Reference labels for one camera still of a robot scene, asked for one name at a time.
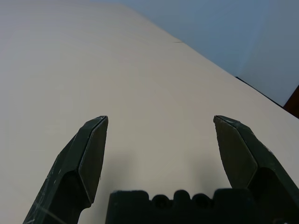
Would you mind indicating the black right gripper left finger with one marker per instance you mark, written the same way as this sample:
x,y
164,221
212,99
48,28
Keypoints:
x,y
77,163

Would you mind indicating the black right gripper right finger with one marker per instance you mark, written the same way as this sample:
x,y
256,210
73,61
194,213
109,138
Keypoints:
x,y
254,158

